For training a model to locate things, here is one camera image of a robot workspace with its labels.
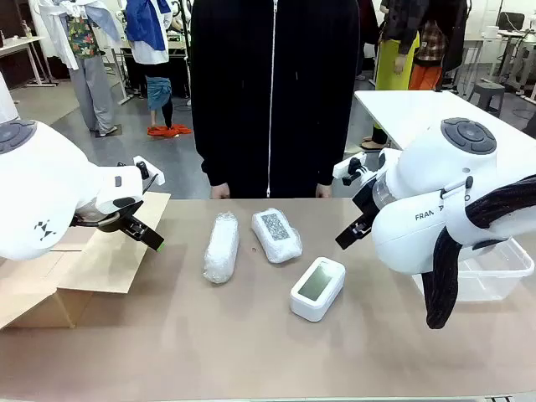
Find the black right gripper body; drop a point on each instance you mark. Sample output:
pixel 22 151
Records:
pixel 368 201

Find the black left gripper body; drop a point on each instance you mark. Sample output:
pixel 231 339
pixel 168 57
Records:
pixel 117 222

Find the white digital clock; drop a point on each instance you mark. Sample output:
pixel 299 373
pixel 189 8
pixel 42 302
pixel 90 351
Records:
pixel 316 293

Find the bubble-wrapped clock with speckled label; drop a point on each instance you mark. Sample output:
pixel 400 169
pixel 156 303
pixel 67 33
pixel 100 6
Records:
pixel 278 245

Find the plain bubble-wrapped clock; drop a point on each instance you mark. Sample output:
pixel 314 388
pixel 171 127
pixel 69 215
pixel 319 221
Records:
pixel 221 251

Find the person's left forearm black sleeve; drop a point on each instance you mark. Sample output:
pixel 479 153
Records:
pixel 331 167

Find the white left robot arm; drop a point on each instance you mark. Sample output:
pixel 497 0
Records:
pixel 42 188

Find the person's right forearm black sleeve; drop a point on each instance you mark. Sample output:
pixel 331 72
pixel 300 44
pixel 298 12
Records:
pixel 215 167

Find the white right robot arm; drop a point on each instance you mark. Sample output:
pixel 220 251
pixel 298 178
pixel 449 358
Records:
pixel 419 243

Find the person's left hand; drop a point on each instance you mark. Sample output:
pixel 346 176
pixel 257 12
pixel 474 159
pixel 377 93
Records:
pixel 324 190

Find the person's right hand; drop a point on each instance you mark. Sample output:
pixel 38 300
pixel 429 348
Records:
pixel 220 192

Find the brown cardboard box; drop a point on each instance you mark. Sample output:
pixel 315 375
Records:
pixel 104 259

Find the white table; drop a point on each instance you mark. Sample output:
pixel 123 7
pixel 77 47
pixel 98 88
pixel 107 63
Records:
pixel 410 113

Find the orange cloth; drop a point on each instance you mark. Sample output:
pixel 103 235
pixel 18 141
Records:
pixel 167 131

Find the mannequin with floral shirt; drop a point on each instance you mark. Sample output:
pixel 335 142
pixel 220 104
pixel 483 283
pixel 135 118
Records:
pixel 90 96

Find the person in orange trousers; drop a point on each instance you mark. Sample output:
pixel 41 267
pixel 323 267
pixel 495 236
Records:
pixel 427 75

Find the person in yellow apron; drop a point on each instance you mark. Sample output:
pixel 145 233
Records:
pixel 395 63

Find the clear plastic bin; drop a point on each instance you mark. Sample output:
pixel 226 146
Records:
pixel 494 278

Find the person in black zip jacket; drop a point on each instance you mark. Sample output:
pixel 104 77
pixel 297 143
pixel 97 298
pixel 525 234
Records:
pixel 272 84

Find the grey plastic stool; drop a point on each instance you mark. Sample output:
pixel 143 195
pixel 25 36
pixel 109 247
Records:
pixel 486 90

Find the mannequin with blue white coat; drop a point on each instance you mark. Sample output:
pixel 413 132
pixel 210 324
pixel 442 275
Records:
pixel 144 29

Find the white workbench with equipment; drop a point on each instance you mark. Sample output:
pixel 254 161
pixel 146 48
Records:
pixel 477 38

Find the white desk with metal legs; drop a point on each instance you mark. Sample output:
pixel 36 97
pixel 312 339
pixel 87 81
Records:
pixel 21 42

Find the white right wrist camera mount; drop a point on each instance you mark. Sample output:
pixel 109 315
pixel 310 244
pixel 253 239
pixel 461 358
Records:
pixel 345 167

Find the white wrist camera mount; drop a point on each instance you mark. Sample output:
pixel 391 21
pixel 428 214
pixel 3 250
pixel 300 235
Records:
pixel 345 167
pixel 151 173

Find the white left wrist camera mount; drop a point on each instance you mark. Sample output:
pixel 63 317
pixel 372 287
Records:
pixel 151 173

